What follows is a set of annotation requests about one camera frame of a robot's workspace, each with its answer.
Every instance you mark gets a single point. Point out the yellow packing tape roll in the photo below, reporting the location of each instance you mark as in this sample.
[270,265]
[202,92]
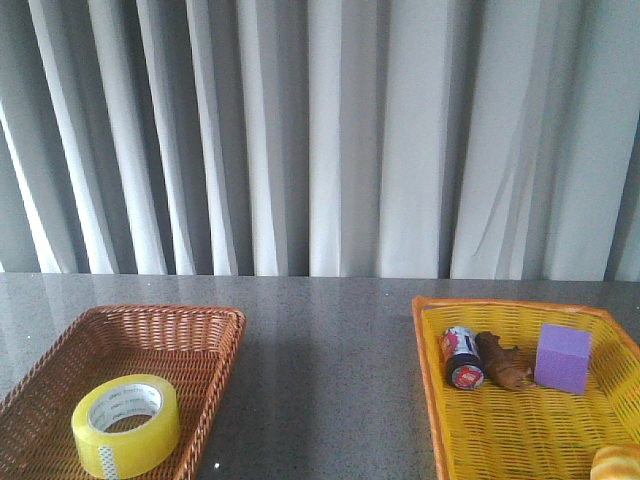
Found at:
[127,426]

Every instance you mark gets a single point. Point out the brown wicker basket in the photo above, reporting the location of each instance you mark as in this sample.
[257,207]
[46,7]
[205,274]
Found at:
[193,347]

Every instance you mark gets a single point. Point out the small red blue can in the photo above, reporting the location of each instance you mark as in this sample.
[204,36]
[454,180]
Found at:
[464,368]

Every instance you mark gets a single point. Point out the grey pleated curtain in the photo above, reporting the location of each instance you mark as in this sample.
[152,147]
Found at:
[390,139]

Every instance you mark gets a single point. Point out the brown toy animal figure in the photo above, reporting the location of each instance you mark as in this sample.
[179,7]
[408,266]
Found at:
[501,364]

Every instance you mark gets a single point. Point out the yellow plastic basket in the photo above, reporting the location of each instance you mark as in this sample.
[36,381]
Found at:
[538,433]

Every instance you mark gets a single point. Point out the purple foam cube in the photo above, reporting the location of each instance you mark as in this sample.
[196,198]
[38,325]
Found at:
[562,358]

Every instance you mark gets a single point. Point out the yellow bread toy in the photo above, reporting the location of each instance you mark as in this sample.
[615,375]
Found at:
[616,462]

